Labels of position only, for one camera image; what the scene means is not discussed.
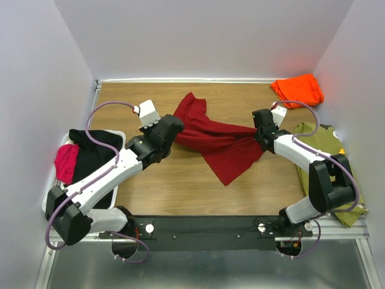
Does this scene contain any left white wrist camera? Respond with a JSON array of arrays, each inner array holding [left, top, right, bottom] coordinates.
[[139, 100, 161, 128]]

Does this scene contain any folded orange t shirt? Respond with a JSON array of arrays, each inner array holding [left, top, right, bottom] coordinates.
[[271, 73, 324, 109]]

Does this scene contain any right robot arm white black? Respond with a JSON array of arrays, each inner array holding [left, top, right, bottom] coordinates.
[[252, 106, 360, 236]]

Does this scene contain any olive green t shirt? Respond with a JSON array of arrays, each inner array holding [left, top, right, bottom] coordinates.
[[294, 122, 369, 228]]

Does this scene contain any black garment in basket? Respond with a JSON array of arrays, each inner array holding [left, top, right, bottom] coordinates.
[[68, 128, 126, 210]]

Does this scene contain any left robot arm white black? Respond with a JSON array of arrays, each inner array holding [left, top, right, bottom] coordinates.
[[45, 114, 184, 246]]

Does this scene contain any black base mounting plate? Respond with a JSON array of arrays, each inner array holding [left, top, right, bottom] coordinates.
[[99, 214, 313, 253]]

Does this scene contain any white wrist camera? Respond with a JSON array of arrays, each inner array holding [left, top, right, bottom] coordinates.
[[270, 102, 288, 128], [139, 100, 161, 128]]

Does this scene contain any dark red t shirt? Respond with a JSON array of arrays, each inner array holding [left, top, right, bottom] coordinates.
[[174, 92, 263, 186]]

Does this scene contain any pink garment in basket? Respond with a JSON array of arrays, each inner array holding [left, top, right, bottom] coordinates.
[[54, 144, 79, 185]]

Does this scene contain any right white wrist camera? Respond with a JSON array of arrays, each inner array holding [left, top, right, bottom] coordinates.
[[270, 102, 288, 128]]

